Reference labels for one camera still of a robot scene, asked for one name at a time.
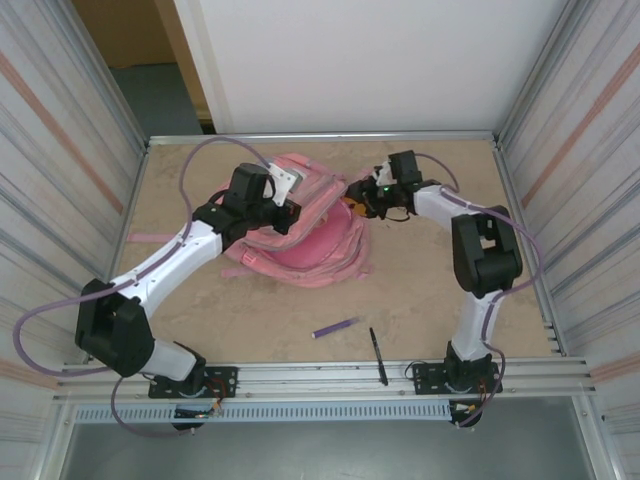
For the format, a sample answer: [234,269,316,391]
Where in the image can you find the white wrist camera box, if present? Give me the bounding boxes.
[372,158,399,187]
[264,158,307,207]

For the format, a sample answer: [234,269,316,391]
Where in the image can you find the black pen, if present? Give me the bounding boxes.
[368,327,390,387]

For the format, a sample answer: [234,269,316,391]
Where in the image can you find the grey slotted cable duct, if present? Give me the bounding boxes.
[73,402,454,424]

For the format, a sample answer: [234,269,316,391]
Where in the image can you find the purple pen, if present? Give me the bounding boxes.
[311,315,360,340]

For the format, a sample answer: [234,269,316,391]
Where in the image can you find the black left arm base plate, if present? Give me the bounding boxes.
[148,364,240,400]

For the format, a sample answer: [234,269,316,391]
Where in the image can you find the pink student backpack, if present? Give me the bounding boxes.
[124,152,376,290]

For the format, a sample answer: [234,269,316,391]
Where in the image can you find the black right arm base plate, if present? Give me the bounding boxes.
[409,362,501,396]

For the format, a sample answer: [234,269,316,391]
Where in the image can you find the small circuit board with wires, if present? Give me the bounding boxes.
[173,407,224,420]

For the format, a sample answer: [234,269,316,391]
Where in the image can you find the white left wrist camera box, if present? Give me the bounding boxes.
[264,158,307,207]

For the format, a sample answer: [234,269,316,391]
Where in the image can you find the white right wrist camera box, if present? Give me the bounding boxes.
[372,158,399,187]

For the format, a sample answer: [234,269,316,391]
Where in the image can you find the brown wooden door frame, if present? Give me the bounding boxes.
[158,0,220,135]

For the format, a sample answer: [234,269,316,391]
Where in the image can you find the aluminium table frame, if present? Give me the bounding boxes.
[54,130,599,401]

